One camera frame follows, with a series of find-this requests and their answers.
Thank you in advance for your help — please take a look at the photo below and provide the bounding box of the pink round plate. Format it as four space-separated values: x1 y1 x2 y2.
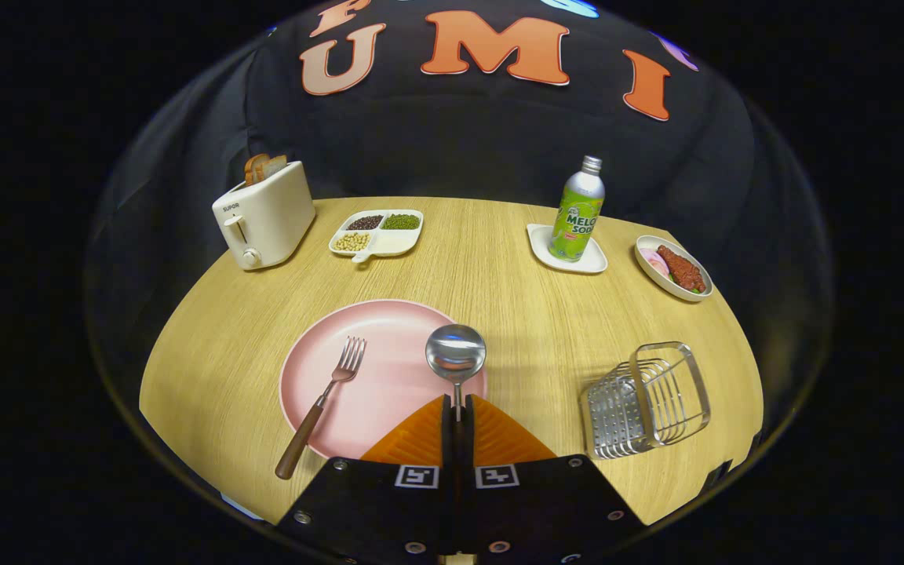
279 299 489 461

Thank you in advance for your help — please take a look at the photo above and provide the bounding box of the metal spoon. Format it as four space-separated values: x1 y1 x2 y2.
425 324 487 423

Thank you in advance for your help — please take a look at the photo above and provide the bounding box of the cream white toaster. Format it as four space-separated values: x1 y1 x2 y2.
212 161 317 272

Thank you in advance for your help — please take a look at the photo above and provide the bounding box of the white divided tray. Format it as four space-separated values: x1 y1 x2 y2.
329 209 425 264

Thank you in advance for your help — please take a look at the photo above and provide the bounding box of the green soda bottle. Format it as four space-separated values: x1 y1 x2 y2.
548 155 606 263

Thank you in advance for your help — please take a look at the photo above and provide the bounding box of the white oval food bowl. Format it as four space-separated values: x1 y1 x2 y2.
634 235 714 303

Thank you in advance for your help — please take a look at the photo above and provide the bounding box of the red meat slice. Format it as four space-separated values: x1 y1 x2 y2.
656 245 707 294

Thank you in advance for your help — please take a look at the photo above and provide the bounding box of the metal wire cutlery holder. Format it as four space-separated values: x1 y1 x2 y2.
579 341 712 461

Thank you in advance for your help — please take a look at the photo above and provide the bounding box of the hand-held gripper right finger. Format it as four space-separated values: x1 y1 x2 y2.
464 395 647 565

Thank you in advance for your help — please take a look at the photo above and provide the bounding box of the wooden handled fork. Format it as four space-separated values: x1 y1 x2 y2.
275 337 367 480

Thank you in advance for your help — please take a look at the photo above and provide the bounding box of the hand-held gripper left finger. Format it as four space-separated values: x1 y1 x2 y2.
275 395 454 565

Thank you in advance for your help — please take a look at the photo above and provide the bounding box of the white square coaster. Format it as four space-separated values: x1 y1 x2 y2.
527 224 608 275

